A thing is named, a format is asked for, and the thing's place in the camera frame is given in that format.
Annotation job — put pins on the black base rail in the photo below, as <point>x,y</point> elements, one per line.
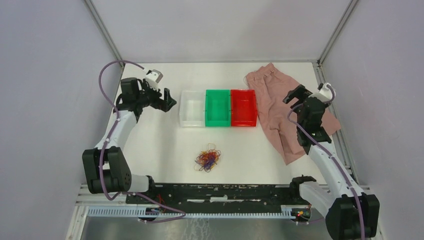
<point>196,198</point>

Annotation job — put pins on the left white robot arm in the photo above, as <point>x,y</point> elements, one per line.
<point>105,166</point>

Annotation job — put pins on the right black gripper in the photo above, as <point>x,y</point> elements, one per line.
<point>300,92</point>

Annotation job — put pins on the pink cloth shorts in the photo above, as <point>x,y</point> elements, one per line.
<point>271,86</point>

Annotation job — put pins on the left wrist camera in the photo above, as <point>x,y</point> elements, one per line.
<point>153,76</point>

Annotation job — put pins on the green plastic bin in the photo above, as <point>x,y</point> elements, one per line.
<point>217,108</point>

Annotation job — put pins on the red plastic bin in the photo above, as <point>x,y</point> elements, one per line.
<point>243,108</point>

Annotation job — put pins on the clear plastic bin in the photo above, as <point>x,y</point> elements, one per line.
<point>192,109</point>

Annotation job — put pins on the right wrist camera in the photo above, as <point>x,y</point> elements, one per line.
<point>327,93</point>

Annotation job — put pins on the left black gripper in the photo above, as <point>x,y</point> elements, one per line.
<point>164,105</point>

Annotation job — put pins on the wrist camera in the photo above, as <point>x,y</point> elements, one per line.
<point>327,93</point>
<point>153,76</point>

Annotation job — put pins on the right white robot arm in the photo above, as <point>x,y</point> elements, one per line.
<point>349,212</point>

